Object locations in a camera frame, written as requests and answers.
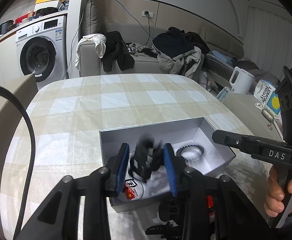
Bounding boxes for white electric kettle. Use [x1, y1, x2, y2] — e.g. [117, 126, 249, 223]
[229, 67, 255, 94]

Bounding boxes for grey sofa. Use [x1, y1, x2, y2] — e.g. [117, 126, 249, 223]
[80, 22, 244, 77]

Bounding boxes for pile of dark clothes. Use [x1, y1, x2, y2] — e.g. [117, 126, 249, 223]
[152, 27, 210, 81]

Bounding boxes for grey striped cushion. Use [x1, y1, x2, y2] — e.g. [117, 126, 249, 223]
[82, 0, 102, 36]

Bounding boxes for yellow cardboard box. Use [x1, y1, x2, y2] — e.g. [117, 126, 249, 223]
[34, 0, 65, 11]

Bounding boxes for wall power outlet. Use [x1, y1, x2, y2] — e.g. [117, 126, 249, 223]
[142, 10, 155, 18]

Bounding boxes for black long hair clip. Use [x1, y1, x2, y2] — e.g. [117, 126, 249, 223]
[145, 222, 182, 239]

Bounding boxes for black hair claw clip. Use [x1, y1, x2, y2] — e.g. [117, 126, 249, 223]
[128, 134, 163, 183]

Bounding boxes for person's right hand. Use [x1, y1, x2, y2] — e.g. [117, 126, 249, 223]
[264, 166, 292, 217]

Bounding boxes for black cable loop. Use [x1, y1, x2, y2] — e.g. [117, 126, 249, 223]
[0, 84, 36, 240]

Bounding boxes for red China pin badge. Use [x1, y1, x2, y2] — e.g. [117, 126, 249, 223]
[206, 196, 214, 216]

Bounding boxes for checkered beige tablecloth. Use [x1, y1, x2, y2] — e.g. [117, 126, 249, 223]
[0, 73, 274, 240]

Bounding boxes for white front-load washing machine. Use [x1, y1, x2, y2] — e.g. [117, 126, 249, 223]
[16, 15, 68, 89]

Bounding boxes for white cloth on sofa arm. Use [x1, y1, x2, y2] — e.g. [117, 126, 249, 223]
[75, 34, 106, 75]

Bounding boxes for beige chair left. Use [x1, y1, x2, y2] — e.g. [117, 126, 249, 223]
[0, 74, 38, 184]

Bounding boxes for grey open cardboard box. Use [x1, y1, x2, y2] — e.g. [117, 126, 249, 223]
[100, 117, 236, 213]

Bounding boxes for white round pin badge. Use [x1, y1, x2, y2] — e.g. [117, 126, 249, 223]
[118, 177, 144, 202]

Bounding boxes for black garment on sofa arm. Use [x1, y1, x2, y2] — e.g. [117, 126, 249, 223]
[102, 31, 135, 73]

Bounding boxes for white kitchen cabinets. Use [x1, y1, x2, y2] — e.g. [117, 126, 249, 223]
[0, 35, 23, 86]

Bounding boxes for lemon drink carton box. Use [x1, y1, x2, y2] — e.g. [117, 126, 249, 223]
[254, 80, 281, 116]

